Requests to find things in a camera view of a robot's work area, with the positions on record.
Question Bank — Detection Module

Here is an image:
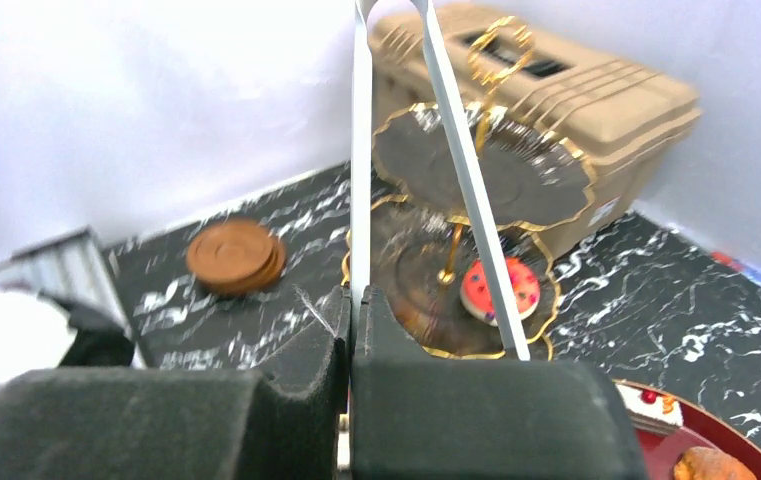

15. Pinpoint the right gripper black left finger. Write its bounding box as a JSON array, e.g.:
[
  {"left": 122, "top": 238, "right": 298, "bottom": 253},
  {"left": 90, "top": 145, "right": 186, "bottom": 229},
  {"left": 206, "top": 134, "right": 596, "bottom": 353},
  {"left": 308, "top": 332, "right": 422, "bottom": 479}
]
[{"left": 240, "top": 287, "right": 351, "bottom": 479}]

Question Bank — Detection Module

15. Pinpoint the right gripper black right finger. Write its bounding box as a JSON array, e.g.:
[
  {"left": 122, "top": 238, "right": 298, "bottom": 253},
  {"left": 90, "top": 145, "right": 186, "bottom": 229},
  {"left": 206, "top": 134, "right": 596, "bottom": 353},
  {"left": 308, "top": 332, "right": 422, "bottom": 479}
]
[{"left": 350, "top": 286, "right": 647, "bottom": 479}]

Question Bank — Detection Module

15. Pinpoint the three tier glass stand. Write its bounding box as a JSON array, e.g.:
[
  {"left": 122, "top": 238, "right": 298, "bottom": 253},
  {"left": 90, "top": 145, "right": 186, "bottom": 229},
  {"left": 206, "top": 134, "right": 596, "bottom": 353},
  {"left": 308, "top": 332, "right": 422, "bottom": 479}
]
[{"left": 343, "top": 16, "right": 594, "bottom": 360}]

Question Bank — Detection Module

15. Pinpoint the dark red round tray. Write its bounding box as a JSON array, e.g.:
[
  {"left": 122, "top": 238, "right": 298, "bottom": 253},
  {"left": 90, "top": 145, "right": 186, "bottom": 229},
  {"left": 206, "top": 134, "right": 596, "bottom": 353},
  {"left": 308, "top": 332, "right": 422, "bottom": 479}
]
[{"left": 614, "top": 379, "right": 761, "bottom": 479}]

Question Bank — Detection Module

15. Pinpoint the tan plastic toolbox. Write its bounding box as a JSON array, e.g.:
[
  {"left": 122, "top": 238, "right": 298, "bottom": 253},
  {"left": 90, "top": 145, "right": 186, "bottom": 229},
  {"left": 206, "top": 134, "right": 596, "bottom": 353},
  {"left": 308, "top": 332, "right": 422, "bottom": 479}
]
[{"left": 368, "top": 3, "right": 702, "bottom": 257}]

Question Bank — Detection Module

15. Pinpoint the brown round wooden coaster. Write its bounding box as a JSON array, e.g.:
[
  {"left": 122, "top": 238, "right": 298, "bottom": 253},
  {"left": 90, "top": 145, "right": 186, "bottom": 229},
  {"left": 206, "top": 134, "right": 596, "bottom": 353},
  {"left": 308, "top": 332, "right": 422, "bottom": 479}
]
[{"left": 186, "top": 218, "right": 287, "bottom": 296}]

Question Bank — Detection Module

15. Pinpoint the strawberry white cake slice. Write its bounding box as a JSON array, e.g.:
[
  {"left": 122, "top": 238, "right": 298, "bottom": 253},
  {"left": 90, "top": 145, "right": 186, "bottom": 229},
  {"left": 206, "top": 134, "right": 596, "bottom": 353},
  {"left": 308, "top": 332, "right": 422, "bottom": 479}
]
[{"left": 616, "top": 383, "right": 684, "bottom": 436}]

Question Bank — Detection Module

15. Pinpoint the golden croissant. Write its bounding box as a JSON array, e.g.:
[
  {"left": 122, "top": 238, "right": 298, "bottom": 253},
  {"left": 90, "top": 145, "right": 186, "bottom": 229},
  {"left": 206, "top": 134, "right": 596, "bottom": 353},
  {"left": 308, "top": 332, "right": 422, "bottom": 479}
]
[{"left": 672, "top": 446, "right": 757, "bottom": 480}]

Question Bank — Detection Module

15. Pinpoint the aluminium frame rail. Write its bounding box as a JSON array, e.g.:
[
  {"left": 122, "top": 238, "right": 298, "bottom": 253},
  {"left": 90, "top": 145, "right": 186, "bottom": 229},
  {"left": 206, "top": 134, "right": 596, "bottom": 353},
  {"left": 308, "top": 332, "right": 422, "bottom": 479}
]
[{"left": 0, "top": 227, "right": 139, "bottom": 341}]

